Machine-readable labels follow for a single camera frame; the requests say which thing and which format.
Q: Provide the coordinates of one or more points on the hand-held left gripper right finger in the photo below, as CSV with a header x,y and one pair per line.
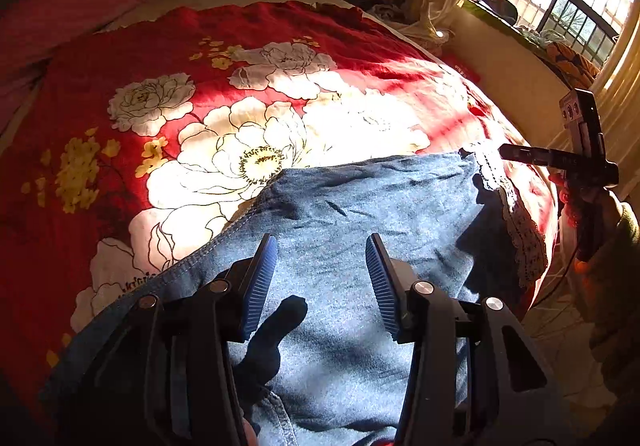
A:
x,y
380,286

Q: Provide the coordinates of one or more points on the dark cloth bundle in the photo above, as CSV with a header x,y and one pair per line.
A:
x,y
497,1

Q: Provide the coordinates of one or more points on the pink blanket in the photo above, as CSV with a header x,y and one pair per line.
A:
x,y
60,11

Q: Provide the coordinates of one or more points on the person's right forearm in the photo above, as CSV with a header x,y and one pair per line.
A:
x,y
620,296

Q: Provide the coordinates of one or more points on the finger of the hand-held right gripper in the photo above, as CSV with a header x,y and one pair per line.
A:
x,y
530,154

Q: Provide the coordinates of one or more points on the red floral blanket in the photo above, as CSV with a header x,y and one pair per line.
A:
x,y
100,56

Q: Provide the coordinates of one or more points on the blue denim pants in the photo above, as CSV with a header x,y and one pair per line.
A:
x,y
350,226

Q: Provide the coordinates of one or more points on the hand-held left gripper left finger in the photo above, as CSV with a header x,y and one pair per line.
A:
x,y
260,286

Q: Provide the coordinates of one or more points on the orange patterned cloth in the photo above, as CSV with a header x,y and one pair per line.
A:
x,y
570,59

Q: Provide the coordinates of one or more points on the red packet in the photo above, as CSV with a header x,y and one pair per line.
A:
x,y
462,71

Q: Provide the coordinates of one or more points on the person's right hand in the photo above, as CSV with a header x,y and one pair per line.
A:
x,y
570,206

